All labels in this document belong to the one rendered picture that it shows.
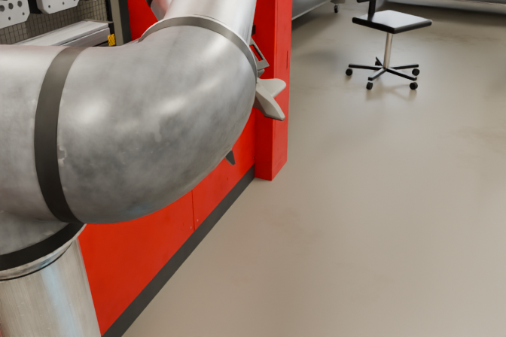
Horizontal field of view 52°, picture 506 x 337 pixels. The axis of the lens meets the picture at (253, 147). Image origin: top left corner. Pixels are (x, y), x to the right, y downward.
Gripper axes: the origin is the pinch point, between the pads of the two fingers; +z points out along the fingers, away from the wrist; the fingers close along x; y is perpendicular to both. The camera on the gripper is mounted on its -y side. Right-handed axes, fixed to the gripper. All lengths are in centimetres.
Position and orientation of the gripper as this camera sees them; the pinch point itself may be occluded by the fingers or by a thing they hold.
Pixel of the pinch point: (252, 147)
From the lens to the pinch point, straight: 69.5
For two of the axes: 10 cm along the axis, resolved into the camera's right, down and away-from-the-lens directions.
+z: 5.2, 8.4, -1.3
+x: -4.4, 3.9, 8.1
